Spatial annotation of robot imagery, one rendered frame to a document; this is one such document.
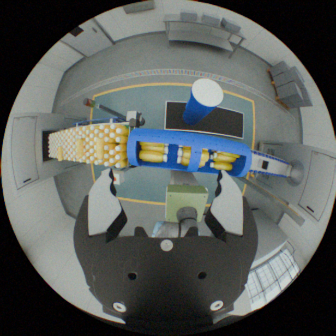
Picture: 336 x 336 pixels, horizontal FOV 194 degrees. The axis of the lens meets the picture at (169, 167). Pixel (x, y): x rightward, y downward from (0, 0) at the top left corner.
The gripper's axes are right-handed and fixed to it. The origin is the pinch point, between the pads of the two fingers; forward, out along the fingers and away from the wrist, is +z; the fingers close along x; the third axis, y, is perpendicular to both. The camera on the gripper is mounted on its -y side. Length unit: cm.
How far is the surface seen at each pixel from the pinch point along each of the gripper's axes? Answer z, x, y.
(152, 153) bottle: 53, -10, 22
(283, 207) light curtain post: 6, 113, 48
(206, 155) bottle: 44, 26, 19
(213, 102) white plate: 72, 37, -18
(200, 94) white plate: 74, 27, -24
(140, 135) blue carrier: 50, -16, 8
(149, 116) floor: 181, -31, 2
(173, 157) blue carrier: 64, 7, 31
